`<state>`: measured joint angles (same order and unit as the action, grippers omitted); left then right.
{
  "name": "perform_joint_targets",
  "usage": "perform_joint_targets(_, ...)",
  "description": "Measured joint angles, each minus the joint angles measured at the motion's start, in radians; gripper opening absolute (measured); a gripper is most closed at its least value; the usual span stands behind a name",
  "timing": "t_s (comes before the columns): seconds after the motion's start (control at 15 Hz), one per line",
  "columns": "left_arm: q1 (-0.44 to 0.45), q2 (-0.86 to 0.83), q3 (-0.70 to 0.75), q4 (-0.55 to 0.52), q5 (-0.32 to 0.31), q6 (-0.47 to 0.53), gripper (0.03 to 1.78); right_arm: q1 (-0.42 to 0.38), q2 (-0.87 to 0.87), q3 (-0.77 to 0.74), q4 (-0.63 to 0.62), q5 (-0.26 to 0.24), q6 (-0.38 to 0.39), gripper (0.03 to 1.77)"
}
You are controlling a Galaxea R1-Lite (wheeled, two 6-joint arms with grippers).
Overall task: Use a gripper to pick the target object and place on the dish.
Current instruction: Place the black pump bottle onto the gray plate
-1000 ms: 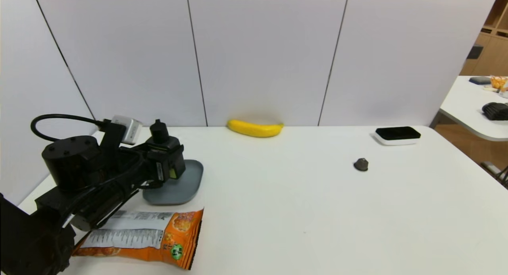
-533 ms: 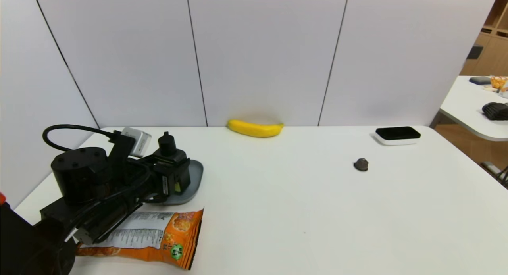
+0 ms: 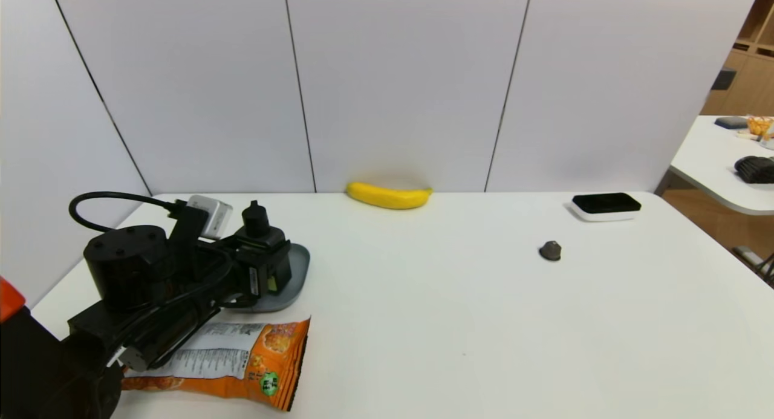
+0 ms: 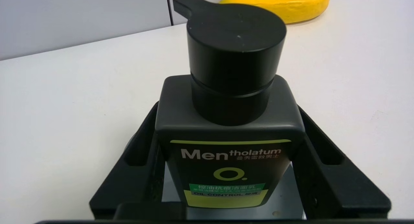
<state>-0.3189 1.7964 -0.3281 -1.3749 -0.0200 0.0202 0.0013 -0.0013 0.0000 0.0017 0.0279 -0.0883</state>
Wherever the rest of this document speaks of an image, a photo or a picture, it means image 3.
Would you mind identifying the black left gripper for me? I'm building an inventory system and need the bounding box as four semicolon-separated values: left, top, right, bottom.
218;235;293;308

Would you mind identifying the black Mentholatum pump bottle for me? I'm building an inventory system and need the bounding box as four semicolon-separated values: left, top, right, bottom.
235;200;294;299

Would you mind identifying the grey dish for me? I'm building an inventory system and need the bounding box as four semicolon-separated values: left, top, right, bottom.
227;242;311;314

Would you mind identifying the black ribbed object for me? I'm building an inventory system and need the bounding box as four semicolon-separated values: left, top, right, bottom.
734;156;774;184

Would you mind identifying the orange snack bag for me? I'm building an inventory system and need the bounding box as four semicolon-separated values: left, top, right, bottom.
121;316;311;412

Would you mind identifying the yellow banana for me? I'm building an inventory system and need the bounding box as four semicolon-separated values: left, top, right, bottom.
346;181;434;210

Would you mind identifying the white box with black top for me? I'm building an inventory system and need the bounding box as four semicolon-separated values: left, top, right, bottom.
570;193;642;222

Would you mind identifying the white side table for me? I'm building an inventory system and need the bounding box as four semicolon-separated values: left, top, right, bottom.
668;115;774;216

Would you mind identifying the wooden shelf unit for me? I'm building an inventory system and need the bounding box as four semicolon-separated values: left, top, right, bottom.
700;0;774;117

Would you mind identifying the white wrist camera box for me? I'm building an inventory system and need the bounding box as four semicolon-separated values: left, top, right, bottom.
186;195;233;239

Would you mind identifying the black looped cable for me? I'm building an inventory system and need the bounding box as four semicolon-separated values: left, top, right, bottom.
68;192;182;233

